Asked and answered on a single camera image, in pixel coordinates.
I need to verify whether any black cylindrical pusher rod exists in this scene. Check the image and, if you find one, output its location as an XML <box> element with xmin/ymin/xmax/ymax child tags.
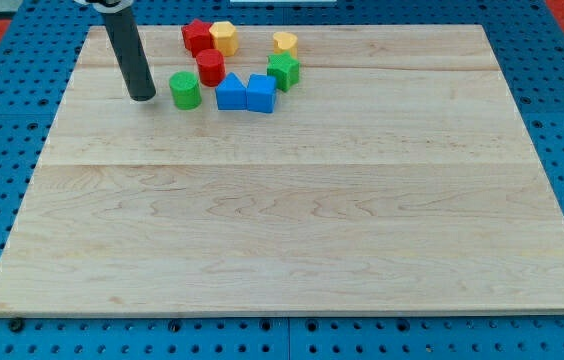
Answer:
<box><xmin>97</xmin><ymin>3</ymin><xmax>156</xmax><ymax>101</ymax></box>

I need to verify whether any blue triangle block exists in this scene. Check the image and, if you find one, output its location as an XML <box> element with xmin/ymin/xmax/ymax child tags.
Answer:
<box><xmin>215</xmin><ymin>72</ymin><xmax>247</xmax><ymax>110</ymax></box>

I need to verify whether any yellow hexagon block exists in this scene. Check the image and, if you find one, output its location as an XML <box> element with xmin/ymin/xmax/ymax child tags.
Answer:
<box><xmin>209</xmin><ymin>21</ymin><xmax>239</xmax><ymax>57</ymax></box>

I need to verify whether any light wooden board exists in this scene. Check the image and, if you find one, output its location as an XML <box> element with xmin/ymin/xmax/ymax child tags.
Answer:
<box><xmin>0</xmin><ymin>25</ymin><xmax>564</xmax><ymax>318</ymax></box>

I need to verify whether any red star block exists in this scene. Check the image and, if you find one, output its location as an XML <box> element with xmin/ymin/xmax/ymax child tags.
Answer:
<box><xmin>181</xmin><ymin>19</ymin><xmax>213</xmax><ymax>57</ymax></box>

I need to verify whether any yellow heart block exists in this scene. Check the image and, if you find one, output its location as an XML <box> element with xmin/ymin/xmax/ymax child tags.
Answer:
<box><xmin>273</xmin><ymin>31</ymin><xmax>298</xmax><ymax>58</ymax></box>

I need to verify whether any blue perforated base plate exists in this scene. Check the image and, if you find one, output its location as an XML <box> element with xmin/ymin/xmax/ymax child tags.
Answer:
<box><xmin>0</xmin><ymin>1</ymin><xmax>564</xmax><ymax>359</ymax></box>

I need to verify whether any green cylinder block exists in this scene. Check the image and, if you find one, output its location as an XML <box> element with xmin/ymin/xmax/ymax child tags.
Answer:
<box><xmin>169</xmin><ymin>71</ymin><xmax>202</xmax><ymax>110</ymax></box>

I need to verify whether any green star block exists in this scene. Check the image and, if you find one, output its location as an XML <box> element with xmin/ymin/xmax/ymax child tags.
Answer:
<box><xmin>267</xmin><ymin>52</ymin><xmax>300</xmax><ymax>92</ymax></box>

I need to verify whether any blue cube block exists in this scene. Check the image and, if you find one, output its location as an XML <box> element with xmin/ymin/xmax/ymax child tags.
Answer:
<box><xmin>246</xmin><ymin>74</ymin><xmax>276</xmax><ymax>113</ymax></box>

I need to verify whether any red cylinder block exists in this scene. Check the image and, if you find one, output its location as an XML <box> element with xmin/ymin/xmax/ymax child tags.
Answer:
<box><xmin>196</xmin><ymin>49</ymin><xmax>226</xmax><ymax>87</ymax></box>

